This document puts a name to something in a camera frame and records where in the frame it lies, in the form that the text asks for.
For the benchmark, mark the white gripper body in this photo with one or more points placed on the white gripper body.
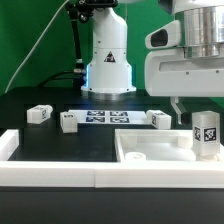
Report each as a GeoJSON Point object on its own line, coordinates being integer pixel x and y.
{"type": "Point", "coordinates": [169, 73]}

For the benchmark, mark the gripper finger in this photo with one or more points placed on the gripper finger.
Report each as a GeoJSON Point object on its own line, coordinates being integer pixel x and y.
{"type": "Point", "coordinates": [183, 117]}

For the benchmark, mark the white square tabletop part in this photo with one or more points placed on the white square tabletop part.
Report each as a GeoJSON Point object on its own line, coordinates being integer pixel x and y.
{"type": "Point", "coordinates": [150, 145]}

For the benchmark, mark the white U-shaped fence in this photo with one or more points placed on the white U-shaped fence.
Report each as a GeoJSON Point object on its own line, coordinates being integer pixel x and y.
{"type": "Point", "coordinates": [160, 174]}

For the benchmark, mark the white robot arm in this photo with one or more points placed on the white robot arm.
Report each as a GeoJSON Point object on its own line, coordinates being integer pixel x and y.
{"type": "Point", "coordinates": [186, 56]}

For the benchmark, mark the white sheet with markers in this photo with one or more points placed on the white sheet with markers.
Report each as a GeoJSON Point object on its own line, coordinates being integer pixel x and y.
{"type": "Point", "coordinates": [110, 117]}

